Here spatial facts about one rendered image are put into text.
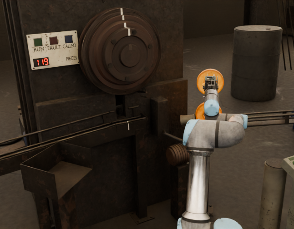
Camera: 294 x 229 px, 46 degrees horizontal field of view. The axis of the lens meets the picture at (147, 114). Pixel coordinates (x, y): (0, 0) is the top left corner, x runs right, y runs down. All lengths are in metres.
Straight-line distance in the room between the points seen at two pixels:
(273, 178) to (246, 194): 0.69
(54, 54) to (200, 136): 0.92
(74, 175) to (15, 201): 1.10
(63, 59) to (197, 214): 1.07
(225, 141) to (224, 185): 1.34
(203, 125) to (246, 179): 1.47
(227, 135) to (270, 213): 0.83
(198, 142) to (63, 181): 0.68
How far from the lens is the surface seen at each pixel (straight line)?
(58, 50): 1.94
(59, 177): 1.76
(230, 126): 1.45
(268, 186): 2.07
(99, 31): 1.83
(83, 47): 1.83
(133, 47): 1.83
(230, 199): 2.61
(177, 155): 2.09
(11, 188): 2.96
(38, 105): 1.95
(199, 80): 2.07
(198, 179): 1.46
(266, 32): 4.41
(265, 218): 2.18
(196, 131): 1.44
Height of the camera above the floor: 1.48
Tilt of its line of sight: 21 degrees down
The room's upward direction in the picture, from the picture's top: 2 degrees counter-clockwise
